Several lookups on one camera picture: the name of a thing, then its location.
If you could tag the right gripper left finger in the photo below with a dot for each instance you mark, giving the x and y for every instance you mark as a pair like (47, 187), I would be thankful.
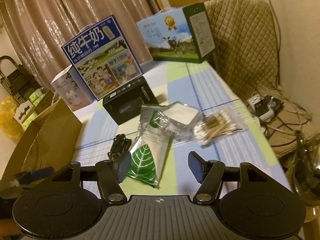
(110, 175)

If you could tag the beige curtain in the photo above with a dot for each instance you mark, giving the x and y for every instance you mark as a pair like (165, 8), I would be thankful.
(37, 29)

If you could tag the yellow plastic bag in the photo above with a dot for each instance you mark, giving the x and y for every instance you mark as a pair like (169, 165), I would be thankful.
(11, 128)

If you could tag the green cow milk carton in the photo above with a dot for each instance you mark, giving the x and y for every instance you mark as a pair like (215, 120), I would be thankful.
(179, 34)

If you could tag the green leaf foil pouch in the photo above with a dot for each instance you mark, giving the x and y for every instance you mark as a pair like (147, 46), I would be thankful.
(150, 147)

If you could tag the brown cardboard box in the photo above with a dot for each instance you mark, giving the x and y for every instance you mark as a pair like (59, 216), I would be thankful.
(48, 141)

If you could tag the black folded rack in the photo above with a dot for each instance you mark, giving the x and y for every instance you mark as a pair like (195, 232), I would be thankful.
(19, 84)

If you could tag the quilted beige chair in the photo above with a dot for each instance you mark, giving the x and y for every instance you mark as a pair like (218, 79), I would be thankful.
(248, 61)

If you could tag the black product box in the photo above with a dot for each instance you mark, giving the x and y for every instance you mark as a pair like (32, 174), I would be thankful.
(126, 101)

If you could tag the white appliance box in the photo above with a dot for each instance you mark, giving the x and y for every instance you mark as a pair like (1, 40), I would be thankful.
(72, 89)

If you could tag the cotton swabs plastic bag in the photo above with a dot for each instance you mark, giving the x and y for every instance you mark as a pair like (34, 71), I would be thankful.
(221, 122)

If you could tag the white power strip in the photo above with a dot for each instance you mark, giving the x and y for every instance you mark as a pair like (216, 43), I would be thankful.
(253, 100)

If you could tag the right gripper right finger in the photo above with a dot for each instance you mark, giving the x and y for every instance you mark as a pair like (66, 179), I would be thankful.
(209, 174)

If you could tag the blue cartoon milk carton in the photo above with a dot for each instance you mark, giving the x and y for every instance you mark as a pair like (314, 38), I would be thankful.
(102, 57)

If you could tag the white pad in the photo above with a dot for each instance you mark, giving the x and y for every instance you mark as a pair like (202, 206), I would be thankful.
(177, 120)

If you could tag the stainless steel kettle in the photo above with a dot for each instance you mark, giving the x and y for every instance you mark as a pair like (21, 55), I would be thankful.
(303, 175)

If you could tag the black charger on strip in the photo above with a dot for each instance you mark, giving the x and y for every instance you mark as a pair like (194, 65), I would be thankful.
(262, 109)

